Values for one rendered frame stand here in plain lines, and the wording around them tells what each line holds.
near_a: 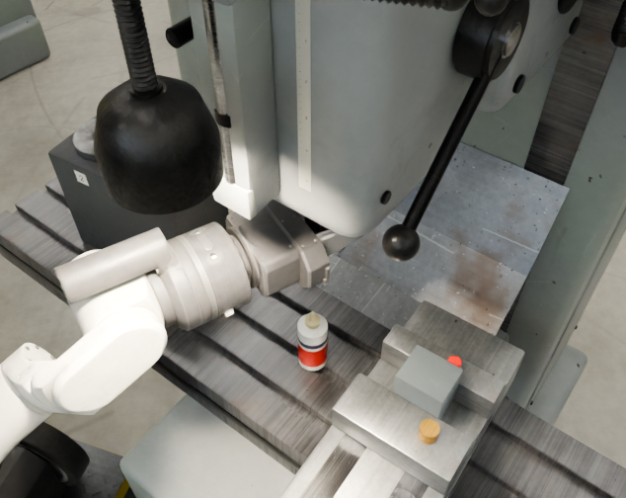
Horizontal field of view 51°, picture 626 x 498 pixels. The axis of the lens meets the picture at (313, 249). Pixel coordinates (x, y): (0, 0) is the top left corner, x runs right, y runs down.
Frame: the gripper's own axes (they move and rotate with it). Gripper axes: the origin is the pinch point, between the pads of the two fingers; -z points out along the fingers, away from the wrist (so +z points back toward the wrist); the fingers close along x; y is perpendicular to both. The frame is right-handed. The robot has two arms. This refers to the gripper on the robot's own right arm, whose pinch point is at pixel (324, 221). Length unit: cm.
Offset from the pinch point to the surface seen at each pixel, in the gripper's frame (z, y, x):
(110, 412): 28, 122, 67
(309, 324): 0.8, 19.9, 1.7
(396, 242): 3.0, -12.2, -14.7
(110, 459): 31, 82, 32
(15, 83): 9, 122, 249
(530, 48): -17.5, -18.0, -5.9
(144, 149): 19.7, -26.8, -12.6
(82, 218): 19.5, 23.0, 38.8
